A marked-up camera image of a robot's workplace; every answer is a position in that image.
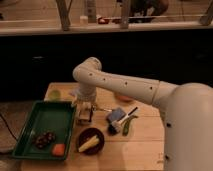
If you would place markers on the dark brown bowl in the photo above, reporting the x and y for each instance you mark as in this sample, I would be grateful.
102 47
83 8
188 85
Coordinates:
86 135

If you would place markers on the blue sponge block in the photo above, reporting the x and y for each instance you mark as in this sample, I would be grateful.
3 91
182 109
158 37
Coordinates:
115 114

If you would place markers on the black white brush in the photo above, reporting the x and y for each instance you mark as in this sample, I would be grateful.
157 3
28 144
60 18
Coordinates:
115 126

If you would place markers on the dark grape bunch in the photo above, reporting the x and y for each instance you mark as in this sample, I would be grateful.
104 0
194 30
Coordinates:
44 139

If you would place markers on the green plastic tray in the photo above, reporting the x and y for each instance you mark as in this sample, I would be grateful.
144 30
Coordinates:
45 116

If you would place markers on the red object on shelf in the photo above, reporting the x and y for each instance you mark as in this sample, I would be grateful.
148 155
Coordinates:
103 21

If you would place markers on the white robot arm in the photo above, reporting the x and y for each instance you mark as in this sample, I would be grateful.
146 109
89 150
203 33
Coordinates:
187 109

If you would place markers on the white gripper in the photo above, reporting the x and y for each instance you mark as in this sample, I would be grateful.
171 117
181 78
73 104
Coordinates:
82 103

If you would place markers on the orange carrot piece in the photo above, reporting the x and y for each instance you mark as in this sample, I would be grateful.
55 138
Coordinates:
58 150

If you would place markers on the green pea pod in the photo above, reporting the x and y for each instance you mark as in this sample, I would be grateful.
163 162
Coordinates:
127 125

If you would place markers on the white paper cup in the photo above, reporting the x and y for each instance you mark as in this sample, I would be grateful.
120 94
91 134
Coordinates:
85 117

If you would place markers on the metal spoon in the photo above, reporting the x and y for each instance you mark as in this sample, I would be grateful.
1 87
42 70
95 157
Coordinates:
104 109

